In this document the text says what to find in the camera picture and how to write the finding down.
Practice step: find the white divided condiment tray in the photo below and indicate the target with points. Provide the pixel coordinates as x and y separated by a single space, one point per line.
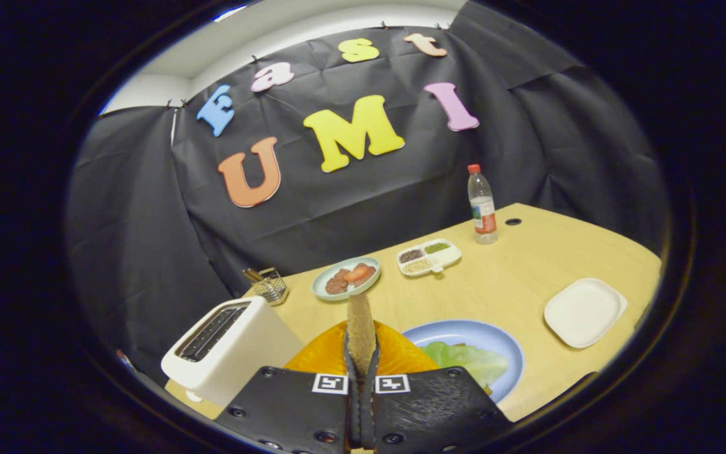
448 257

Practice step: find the black backdrop cloth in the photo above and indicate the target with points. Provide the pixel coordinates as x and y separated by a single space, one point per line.
369 189

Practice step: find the white square plate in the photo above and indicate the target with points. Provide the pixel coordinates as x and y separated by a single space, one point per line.
583 313

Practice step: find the clear plastic water bottle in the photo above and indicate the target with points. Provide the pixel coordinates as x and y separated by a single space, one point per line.
483 211

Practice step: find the blue round plate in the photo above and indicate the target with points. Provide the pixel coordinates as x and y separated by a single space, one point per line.
464 331

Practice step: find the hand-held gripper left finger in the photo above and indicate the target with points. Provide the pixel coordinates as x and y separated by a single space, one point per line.
293 410

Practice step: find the brown toast slice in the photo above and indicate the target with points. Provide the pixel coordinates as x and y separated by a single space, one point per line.
360 328

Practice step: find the brown meat slices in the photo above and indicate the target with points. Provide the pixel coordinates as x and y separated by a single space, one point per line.
336 285

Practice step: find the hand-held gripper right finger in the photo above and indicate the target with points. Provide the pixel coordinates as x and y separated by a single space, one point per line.
438 410

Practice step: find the green lettuce leaf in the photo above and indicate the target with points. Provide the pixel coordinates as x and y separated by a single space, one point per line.
470 362

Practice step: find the pale green round plate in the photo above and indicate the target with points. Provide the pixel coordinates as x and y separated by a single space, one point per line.
322 291

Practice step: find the white toaster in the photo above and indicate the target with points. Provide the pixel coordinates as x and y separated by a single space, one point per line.
243 353

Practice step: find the red tomato slice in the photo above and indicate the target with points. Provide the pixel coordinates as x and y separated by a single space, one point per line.
355 273

